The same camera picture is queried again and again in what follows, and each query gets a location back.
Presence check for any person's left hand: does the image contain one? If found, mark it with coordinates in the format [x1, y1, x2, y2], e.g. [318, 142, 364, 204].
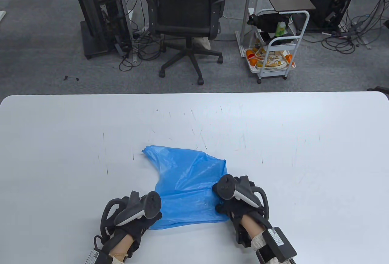
[105, 212, 163, 257]

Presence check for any blue plastic bag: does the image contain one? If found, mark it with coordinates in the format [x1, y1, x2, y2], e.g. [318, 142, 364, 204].
[142, 146, 230, 230]

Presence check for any yellow white sneaker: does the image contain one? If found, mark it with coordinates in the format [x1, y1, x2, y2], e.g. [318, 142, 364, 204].
[256, 57, 287, 70]
[255, 47, 284, 61]

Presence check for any black right wrist box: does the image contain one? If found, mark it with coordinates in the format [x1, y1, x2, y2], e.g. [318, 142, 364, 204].
[255, 227, 297, 264]

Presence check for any person's right hand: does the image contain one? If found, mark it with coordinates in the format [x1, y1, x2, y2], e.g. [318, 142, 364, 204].
[212, 182, 264, 225]

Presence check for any black office chair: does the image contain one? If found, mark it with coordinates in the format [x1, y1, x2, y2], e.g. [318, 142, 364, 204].
[143, 0, 230, 86]

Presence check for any black chair armrest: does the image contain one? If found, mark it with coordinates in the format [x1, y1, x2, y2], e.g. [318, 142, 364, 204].
[367, 86, 389, 96]

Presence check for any black computer tower on stand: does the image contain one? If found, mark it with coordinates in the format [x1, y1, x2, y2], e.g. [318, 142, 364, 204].
[71, 0, 133, 60]

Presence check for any white utility cart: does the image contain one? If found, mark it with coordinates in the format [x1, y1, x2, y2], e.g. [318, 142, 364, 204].
[245, 9, 310, 84]

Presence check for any black bag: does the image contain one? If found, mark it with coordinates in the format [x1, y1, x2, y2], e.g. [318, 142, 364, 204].
[247, 13, 293, 33]

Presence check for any person's left forearm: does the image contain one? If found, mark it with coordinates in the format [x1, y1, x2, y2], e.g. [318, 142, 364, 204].
[103, 235, 134, 264]

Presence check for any grey right hand controller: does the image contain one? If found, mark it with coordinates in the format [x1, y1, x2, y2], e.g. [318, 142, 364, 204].
[217, 174, 269, 216]

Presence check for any grey left hand controller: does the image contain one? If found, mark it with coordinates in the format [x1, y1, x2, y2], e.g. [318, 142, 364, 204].
[100, 191, 162, 240]

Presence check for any black floor cable bundle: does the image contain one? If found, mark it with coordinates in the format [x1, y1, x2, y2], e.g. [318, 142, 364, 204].
[119, 33, 166, 71]
[322, 0, 389, 54]

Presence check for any black left wrist box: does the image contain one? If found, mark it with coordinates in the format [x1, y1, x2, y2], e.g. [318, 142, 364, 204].
[81, 248, 113, 264]

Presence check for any silver metal frame post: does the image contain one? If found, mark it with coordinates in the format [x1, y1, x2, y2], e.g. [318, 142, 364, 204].
[114, 0, 140, 62]

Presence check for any black wrist box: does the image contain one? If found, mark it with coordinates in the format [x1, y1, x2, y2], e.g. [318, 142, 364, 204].
[81, 248, 113, 264]
[255, 227, 297, 264]

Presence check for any grey hand controller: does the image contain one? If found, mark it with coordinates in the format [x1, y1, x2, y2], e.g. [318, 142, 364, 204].
[217, 174, 269, 216]
[100, 191, 162, 240]

